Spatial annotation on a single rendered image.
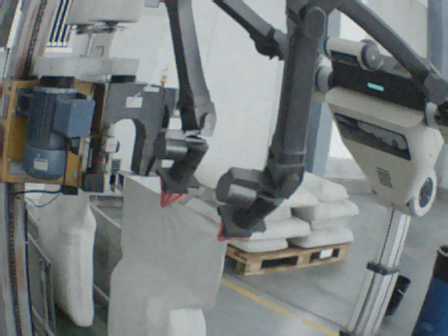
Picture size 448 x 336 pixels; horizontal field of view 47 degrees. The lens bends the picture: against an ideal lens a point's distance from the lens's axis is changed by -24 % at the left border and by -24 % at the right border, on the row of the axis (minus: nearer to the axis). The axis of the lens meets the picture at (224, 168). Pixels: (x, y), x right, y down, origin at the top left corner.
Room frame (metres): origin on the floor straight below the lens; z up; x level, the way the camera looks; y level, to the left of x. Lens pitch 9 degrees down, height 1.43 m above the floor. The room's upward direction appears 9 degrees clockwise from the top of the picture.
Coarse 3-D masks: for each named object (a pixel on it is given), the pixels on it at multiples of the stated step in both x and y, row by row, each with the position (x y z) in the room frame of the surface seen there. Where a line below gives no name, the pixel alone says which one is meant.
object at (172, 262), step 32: (128, 192) 1.76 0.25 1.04; (128, 224) 1.75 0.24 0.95; (160, 224) 1.61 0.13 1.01; (192, 224) 1.50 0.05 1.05; (128, 256) 1.71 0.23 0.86; (160, 256) 1.60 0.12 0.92; (192, 256) 1.48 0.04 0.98; (224, 256) 1.38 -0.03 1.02; (128, 288) 1.60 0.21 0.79; (160, 288) 1.54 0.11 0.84; (192, 288) 1.46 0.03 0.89; (128, 320) 1.56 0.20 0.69; (160, 320) 1.46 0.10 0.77; (192, 320) 1.48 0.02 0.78
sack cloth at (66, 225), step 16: (80, 192) 2.03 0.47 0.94; (48, 208) 2.14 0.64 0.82; (64, 208) 2.08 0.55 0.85; (80, 208) 2.01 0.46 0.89; (48, 224) 2.08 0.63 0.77; (64, 224) 2.00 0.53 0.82; (80, 224) 2.01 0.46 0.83; (48, 240) 2.06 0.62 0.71; (64, 240) 2.01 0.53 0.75; (80, 240) 2.03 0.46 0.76; (48, 256) 2.05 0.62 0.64; (64, 256) 2.01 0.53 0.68; (80, 256) 2.03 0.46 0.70; (64, 272) 2.01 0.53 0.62; (80, 272) 2.03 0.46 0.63; (64, 288) 2.00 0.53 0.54; (80, 288) 2.03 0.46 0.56; (64, 304) 2.00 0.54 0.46; (80, 304) 2.03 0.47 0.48; (80, 320) 2.01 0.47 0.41
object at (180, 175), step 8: (160, 168) 1.57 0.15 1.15; (168, 168) 1.59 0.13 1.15; (176, 168) 1.55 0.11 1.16; (184, 168) 1.54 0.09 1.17; (192, 168) 1.55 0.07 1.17; (168, 176) 1.56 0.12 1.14; (176, 176) 1.55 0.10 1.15; (184, 176) 1.55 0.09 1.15; (192, 176) 1.56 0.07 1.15; (168, 184) 1.53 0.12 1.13; (176, 184) 1.55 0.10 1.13; (184, 184) 1.56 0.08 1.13; (192, 184) 1.58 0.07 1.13; (200, 184) 1.60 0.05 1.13
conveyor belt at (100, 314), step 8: (32, 232) 3.06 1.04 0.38; (96, 304) 2.30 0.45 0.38; (56, 312) 2.06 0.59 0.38; (96, 312) 2.21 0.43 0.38; (104, 312) 2.24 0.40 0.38; (56, 320) 1.97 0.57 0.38; (64, 320) 2.00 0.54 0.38; (96, 320) 2.12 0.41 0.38; (104, 320) 2.14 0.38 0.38; (56, 328) 1.89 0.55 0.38; (64, 328) 1.92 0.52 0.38; (72, 328) 1.95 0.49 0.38; (80, 328) 1.98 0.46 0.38; (88, 328) 2.00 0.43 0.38; (96, 328) 2.03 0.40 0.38; (104, 328) 2.05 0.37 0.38
